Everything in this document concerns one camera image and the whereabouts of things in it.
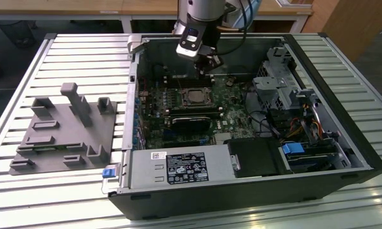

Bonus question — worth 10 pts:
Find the black rating label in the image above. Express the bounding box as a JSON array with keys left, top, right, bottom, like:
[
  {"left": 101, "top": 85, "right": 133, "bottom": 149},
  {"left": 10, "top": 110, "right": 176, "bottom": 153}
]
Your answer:
[{"left": 165, "top": 152, "right": 208, "bottom": 186}]

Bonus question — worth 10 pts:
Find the pale blue teach pendant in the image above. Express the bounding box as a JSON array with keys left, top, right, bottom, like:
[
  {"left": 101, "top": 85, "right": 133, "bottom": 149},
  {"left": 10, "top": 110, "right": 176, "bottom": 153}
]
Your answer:
[{"left": 224, "top": 0, "right": 262, "bottom": 28}]

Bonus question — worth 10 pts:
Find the yellow wire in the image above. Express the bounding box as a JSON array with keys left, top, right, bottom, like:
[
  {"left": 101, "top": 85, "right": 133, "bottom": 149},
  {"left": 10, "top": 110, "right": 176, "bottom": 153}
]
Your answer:
[{"left": 286, "top": 119, "right": 306, "bottom": 139}]

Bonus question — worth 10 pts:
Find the wooden desk white frame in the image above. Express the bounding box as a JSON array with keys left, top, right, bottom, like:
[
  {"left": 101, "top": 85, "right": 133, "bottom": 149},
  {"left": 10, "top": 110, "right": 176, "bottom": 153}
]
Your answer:
[{"left": 0, "top": 0, "right": 314, "bottom": 34}]

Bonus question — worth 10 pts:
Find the grey parts rack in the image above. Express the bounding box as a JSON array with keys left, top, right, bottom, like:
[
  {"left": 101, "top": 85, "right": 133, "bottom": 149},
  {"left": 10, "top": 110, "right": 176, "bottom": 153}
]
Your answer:
[{"left": 8, "top": 82, "right": 118, "bottom": 177}]

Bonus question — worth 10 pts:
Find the silver power supply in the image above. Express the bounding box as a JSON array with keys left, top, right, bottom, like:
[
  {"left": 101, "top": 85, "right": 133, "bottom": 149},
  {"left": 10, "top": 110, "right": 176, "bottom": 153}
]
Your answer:
[{"left": 127, "top": 144, "right": 236, "bottom": 191}]

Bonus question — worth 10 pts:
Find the orange wire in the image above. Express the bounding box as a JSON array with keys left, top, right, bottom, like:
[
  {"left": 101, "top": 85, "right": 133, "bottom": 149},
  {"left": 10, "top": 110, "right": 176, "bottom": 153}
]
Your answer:
[{"left": 311, "top": 118, "right": 324, "bottom": 141}]

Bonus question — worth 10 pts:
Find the black plastic shroud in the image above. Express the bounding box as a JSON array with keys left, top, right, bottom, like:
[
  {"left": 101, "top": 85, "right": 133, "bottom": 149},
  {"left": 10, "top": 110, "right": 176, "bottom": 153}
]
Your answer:
[{"left": 227, "top": 138, "right": 290, "bottom": 178}]

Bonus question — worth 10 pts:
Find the black silver PC case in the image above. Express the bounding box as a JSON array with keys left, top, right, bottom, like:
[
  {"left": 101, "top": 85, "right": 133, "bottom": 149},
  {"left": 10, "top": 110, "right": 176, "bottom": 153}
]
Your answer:
[{"left": 106, "top": 32, "right": 382, "bottom": 221}]

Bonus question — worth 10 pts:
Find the green motherboard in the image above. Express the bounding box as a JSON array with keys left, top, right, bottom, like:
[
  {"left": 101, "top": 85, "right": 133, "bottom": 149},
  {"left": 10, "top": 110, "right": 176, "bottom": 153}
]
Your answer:
[{"left": 133, "top": 75, "right": 259, "bottom": 150}]

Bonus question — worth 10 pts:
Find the wooden cabinet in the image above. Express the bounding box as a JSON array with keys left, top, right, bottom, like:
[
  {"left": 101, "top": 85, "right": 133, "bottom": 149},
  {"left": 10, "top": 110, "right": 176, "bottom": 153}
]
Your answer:
[{"left": 300, "top": 0, "right": 382, "bottom": 63}]

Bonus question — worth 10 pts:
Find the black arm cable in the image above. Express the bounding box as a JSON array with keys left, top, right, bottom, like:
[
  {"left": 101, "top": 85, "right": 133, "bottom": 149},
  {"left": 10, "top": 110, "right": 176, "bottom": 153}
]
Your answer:
[{"left": 220, "top": 0, "right": 252, "bottom": 55}]

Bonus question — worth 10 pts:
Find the metal socket cover frame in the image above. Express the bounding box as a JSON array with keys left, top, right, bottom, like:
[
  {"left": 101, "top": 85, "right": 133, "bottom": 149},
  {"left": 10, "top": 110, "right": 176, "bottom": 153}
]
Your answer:
[{"left": 181, "top": 88, "right": 215, "bottom": 105}]

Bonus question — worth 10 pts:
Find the silver finned heat sink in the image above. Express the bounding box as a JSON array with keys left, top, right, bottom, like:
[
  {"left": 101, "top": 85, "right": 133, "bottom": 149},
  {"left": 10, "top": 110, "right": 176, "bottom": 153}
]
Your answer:
[{"left": 215, "top": 133, "right": 240, "bottom": 144}]

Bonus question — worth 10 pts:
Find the blue disk carrier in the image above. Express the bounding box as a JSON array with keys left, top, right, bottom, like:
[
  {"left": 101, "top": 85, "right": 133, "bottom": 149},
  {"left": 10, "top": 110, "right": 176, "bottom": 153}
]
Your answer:
[{"left": 282, "top": 142, "right": 306, "bottom": 156}]

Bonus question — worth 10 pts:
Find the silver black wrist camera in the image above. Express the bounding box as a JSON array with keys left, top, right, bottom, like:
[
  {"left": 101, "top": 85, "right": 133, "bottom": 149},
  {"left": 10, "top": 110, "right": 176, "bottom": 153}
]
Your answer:
[{"left": 175, "top": 28, "right": 208, "bottom": 58}]

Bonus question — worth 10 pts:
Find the black graphics card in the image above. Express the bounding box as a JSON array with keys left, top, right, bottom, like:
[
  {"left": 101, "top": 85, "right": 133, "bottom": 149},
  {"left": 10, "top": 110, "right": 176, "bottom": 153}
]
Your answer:
[{"left": 171, "top": 115, "right": 213, "bottom": 134}]

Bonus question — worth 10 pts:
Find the dark round bin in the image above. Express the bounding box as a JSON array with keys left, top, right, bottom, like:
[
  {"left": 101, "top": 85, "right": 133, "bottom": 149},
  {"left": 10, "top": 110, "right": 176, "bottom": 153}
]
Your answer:
[{"left": 0, "top": 20, "right": 38, "bottom": 50}]

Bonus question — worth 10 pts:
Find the silver green CPU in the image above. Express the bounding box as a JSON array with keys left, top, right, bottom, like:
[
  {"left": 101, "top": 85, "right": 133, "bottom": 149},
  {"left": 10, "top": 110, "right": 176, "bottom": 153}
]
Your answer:
[{"left": 187, "top": 91, "right": 208, "bottom": 102}]

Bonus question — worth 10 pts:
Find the silver perforated drive cage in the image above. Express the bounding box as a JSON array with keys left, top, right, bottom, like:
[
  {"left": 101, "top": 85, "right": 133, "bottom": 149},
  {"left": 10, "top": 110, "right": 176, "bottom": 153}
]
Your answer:
[{"left": 252, "top": 46, "right": 308, "bottom": 113}]

